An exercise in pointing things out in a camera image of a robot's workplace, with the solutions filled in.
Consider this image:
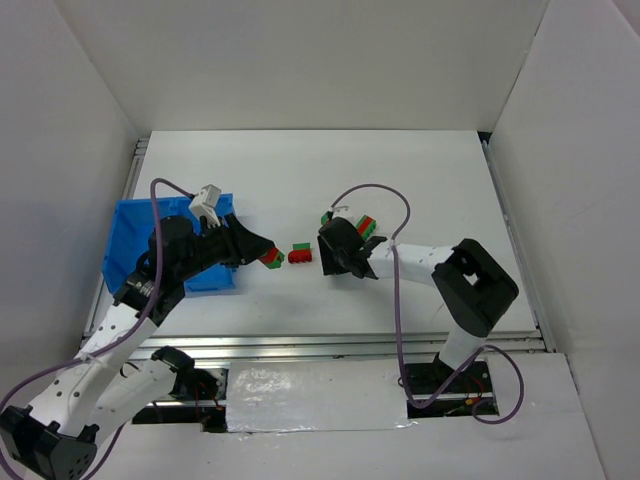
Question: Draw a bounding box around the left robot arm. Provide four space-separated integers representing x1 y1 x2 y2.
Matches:
1 214 277 479

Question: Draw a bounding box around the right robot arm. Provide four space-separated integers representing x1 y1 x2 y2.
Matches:
318 217 519 370

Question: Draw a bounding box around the aluminium table rail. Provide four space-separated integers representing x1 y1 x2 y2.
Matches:
129 330 547 362

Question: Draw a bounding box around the blue bin left compartment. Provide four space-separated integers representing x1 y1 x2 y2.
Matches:
102 197 180 296

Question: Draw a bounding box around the silver foil tape sheet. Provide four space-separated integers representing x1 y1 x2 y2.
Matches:
226 360 411 433

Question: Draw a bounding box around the blue bin compartment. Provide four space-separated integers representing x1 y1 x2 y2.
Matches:
102 197 180 296
169 193 235 296

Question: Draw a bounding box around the green red striped lego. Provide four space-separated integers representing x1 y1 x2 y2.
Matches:
356 215 377 240

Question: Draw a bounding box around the blue bin right compartment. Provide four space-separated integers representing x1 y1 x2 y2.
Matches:
169 193 235 296

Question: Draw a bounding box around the red studded lego brick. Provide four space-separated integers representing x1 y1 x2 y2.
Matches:
287 249 313 264

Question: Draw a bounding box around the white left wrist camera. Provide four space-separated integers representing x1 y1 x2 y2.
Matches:
189 184 221 228

